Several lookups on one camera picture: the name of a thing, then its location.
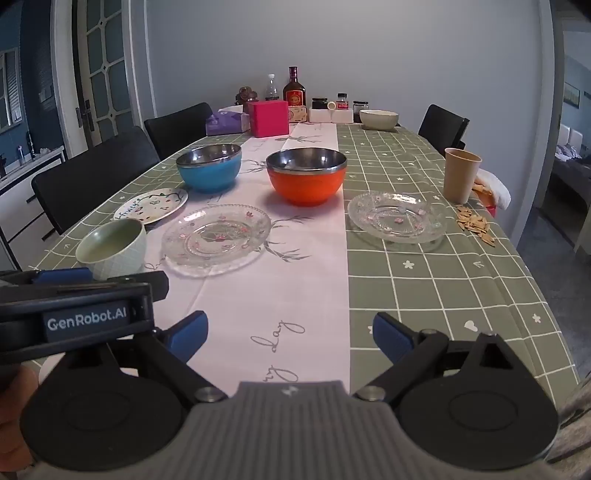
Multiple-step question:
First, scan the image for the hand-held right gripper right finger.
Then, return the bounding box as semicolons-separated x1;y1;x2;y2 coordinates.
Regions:
355;312;532;407

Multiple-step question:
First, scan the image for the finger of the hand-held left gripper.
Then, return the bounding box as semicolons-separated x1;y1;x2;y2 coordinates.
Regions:
0;268;169;303

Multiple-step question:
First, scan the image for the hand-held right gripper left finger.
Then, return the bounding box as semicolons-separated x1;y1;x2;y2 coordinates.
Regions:
58;311;229;407

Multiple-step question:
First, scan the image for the pale green ceramic bowl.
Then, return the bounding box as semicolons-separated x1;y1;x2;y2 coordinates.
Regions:
76;218;147;281

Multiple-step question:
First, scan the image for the clear glass plate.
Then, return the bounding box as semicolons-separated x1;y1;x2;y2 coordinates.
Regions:
161;204;272;278
347;191;448;243

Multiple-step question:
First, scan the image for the white fruit-painted plate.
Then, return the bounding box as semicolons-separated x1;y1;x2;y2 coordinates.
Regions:
113;187;189;225

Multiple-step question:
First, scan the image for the blue steel-lined bowl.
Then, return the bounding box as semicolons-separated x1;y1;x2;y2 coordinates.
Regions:
176;143;243;193

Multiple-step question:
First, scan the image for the orange steel-lined bowl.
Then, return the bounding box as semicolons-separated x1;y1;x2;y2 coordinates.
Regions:
266;148;348;206

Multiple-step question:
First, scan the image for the person's left hand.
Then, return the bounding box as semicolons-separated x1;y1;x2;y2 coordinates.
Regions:
0;367;38;469

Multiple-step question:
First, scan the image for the white cabinet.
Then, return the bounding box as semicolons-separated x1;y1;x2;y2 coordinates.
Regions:
0;145;66;274

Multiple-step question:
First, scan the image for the black chair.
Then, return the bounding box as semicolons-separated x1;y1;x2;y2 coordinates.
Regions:
31;127;160;234
144;102;214;160
418;104;471;151

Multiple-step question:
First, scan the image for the tan paper cup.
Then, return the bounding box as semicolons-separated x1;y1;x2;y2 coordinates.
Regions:
444;148;482;204

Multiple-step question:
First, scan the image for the red and white snack bag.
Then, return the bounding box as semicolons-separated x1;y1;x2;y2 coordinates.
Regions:
471;168;512;219

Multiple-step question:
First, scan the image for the white glazed door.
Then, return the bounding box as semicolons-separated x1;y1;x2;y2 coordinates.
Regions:
51;0;157;149

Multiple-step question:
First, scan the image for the purple tissue pack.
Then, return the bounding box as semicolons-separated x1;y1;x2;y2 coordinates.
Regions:
206;112;251;137

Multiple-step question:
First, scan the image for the white ceramic bowl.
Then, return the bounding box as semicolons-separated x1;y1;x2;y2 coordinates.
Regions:
359;109;400;132

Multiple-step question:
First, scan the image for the white flat box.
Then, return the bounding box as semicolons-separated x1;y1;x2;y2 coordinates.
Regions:
308;108;354;124

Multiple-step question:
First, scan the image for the pink box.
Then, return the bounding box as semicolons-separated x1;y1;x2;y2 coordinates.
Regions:
248;99;291;138

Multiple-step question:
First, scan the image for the brown liquor bottle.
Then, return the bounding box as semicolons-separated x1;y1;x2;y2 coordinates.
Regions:
283;66;308;108

